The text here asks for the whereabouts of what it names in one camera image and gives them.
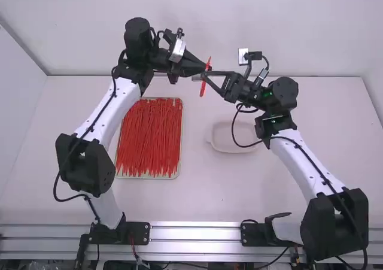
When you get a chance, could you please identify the black cable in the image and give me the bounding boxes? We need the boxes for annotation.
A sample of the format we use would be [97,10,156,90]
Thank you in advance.
[53,170,91,204]
[231,102,266,149]
[250,51,270,86]

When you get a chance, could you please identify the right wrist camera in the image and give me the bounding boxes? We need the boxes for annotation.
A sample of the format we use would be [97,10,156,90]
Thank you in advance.
[238,47,251,66]

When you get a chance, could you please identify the pale tray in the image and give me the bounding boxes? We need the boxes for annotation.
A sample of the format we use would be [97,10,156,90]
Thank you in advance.
[114,96,187,181]

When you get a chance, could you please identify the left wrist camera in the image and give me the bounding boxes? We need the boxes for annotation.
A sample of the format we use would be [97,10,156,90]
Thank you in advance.
[166,38,188,65]

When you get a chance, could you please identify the row of orange cable ties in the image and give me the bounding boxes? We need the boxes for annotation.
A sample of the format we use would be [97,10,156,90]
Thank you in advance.
[115,98,184,178]

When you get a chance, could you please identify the silver rails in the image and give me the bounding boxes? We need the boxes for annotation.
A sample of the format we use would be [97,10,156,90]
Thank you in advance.
[0,221,383,263]

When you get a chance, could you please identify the orange cable tie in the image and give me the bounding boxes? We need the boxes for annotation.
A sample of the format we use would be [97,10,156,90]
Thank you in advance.
[198,56,213,98]

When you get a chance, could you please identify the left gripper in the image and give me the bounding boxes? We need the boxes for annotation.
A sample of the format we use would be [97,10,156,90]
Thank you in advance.
[149,46,211,86]

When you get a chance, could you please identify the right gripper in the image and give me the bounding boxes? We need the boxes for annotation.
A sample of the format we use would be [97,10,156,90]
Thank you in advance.
[203,69,262,104]

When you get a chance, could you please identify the white dish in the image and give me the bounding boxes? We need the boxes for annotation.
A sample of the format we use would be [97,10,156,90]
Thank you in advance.
[205,120,260,155]

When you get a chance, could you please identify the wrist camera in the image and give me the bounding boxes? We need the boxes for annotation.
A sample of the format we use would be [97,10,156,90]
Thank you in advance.
[166,38,188,65]
[238,47,251,66]

